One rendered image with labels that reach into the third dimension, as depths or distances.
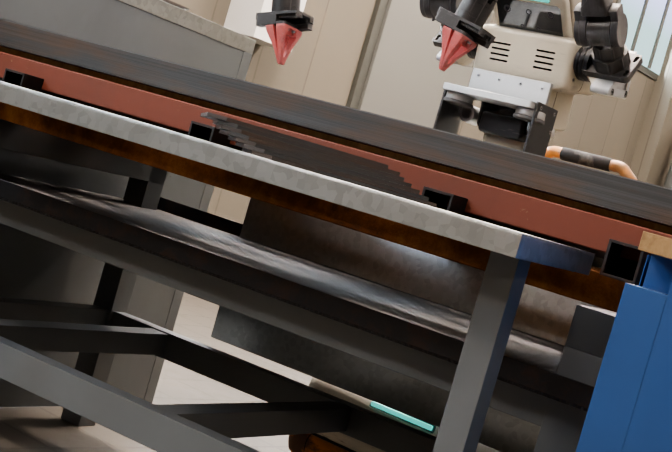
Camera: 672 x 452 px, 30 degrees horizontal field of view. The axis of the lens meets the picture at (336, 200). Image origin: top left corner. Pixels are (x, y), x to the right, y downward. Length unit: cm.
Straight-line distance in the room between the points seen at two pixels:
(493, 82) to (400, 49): 417
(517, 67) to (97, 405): 138
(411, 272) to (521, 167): 97
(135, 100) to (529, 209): 76
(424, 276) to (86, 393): 85
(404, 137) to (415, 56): 544
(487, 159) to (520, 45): 124
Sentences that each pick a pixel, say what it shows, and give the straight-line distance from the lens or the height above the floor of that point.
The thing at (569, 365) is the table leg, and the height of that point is 59.
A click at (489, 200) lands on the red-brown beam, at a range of 184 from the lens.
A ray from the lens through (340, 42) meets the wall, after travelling 686.
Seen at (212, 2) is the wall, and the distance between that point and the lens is 610.
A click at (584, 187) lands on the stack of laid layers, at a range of 179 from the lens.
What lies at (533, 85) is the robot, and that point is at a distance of 301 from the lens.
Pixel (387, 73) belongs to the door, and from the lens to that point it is 716.
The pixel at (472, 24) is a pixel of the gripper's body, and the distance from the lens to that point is 228.
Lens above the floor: 75
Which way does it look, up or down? 1 degrees down
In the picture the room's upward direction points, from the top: 16 degrees clockwise
